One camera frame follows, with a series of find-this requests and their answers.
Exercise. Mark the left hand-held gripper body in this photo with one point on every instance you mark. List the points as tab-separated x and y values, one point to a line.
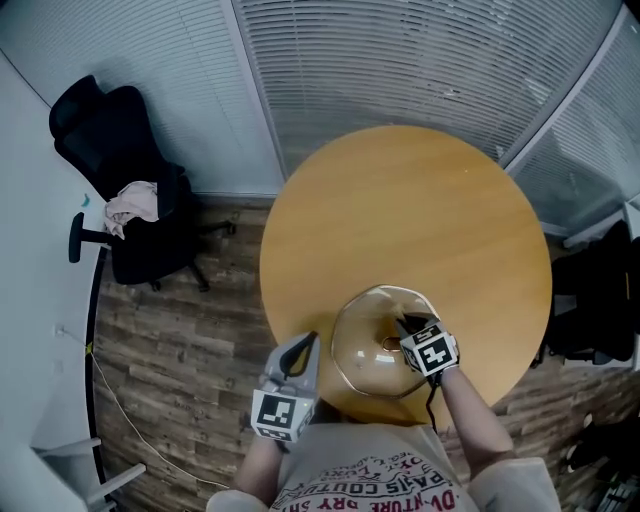
277	412

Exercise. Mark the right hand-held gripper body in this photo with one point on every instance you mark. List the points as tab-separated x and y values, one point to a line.
432	352

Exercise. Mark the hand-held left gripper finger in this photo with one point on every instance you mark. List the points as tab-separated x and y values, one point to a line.
312	372
275	362

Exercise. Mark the octagonal glass lid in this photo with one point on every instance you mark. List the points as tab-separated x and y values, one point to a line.
365	345

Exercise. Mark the person's left forearm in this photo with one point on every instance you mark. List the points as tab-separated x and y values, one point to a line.
260	465

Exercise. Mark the person's right forearm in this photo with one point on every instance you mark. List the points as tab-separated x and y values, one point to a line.
475	425

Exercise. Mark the person's printed beige shirt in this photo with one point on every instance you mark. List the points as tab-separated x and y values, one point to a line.
380	470

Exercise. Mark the black office chair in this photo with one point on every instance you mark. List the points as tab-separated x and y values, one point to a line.
595	300
150	250

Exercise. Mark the pink crumpled cloth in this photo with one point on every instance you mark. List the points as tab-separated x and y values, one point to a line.
132	200

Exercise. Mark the white window blind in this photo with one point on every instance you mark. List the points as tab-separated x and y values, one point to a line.
590	165
400	60
150	50

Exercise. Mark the small teal object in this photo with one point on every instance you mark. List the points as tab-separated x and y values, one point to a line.
85	199

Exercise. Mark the white furniture frame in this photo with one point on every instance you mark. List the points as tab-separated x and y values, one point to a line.
75	447

